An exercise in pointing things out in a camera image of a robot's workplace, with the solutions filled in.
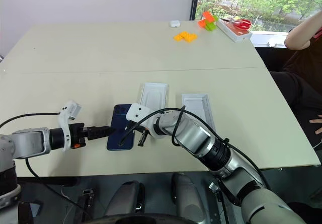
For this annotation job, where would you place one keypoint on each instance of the person's bare forearm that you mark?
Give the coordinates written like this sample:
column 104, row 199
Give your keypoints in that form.
column 299, row 36

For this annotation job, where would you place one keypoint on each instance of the person's dark clothed body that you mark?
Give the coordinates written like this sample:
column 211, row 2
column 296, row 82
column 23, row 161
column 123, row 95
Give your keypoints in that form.
column 302, row 83

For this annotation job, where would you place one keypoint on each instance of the white earbuds case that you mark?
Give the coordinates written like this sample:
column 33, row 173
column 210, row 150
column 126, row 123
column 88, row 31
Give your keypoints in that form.
column 174, row 23

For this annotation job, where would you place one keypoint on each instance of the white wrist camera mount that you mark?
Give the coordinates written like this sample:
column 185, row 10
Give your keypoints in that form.
column 138, row 112
column 66, row 114

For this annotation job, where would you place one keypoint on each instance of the white phone box base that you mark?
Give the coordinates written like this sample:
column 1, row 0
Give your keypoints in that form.
column 154, row 95

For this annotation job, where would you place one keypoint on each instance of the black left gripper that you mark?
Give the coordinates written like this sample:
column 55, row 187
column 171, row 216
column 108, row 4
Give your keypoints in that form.
column 76, row 133

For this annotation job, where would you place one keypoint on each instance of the dark rounded grey shape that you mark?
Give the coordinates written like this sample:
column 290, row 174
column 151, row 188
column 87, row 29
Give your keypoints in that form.
column 125, row 198
column 187, row 196

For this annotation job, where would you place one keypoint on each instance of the dark blue smartphone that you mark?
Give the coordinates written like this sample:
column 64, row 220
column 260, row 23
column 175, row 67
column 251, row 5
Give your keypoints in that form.
column 116, row 136

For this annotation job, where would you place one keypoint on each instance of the white and orange flat box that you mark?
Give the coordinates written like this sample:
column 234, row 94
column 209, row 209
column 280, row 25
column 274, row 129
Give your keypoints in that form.
column 232, row 34

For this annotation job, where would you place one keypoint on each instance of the person's hand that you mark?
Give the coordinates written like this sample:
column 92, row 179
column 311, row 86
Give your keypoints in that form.
column 317, row 125

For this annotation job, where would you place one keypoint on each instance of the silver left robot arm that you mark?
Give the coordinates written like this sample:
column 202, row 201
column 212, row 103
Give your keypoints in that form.
column 27, row 142

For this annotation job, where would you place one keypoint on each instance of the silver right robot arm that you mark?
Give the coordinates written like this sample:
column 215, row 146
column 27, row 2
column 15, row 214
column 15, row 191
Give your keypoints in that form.
column 201, row 141

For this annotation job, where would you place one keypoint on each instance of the orange toy brick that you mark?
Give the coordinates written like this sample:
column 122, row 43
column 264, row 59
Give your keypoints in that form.
column 202, row 23
column 208, row 15

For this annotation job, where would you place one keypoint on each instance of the white phone box lid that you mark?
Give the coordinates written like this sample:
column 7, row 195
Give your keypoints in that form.
column 198, row 107

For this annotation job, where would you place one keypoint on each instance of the green toy brick cluster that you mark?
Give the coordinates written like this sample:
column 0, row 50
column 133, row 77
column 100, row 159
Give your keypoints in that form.
column 211, row 25

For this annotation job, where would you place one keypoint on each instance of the black window frame post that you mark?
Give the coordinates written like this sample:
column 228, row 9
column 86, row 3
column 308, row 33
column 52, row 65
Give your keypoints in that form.
column 194, row 0

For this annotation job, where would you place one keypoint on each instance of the yellow toy brick plate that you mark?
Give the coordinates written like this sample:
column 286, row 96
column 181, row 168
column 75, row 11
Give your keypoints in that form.
column 185, row 36

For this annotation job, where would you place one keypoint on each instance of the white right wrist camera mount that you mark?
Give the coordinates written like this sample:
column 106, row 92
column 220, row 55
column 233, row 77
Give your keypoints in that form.
column 138, row 112

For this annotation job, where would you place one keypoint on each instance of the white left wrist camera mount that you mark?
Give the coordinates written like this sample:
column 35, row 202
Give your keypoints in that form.
column 66, row 114

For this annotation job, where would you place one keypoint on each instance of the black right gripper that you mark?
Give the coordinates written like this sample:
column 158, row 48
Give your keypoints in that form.
column 142, row 128

